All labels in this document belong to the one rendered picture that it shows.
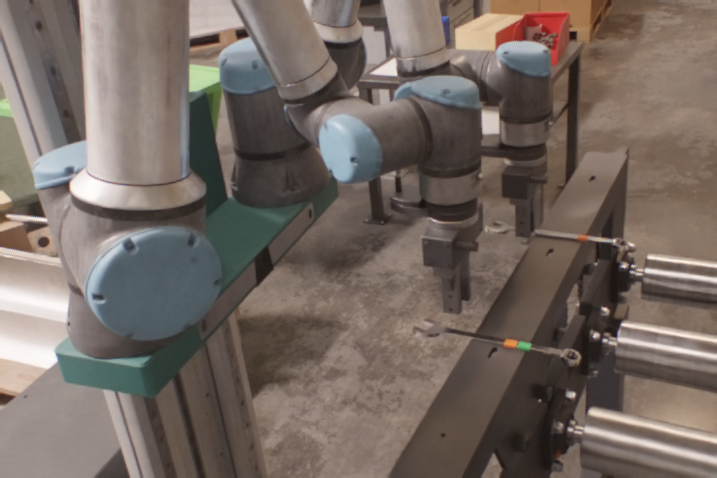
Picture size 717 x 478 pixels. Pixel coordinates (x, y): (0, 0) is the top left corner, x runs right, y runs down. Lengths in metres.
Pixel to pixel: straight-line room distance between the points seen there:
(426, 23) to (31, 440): 1.15
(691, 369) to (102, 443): 1.18
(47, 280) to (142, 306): 2.45
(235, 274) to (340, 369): 1.93
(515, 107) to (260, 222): 0.49
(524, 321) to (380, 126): 0.46
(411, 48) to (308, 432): 1.87
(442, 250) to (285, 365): 2.18
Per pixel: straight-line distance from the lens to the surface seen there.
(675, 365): 1.78
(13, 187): 4.84
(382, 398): 3.06
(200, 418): 1.79
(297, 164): 1.52
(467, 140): 1.13
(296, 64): 1.13
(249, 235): 1.44
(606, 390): 2.27
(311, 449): 2.90
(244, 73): 1.46
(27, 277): 3.48
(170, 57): 0.91
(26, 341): 3.20
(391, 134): 1.06
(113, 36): 0.90
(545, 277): 1.47
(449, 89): 1.11
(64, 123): 1.30
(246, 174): 1.53
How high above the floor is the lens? 1.93
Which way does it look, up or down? 29 degrees down
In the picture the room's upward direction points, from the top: 7 degrees counter-clockwise
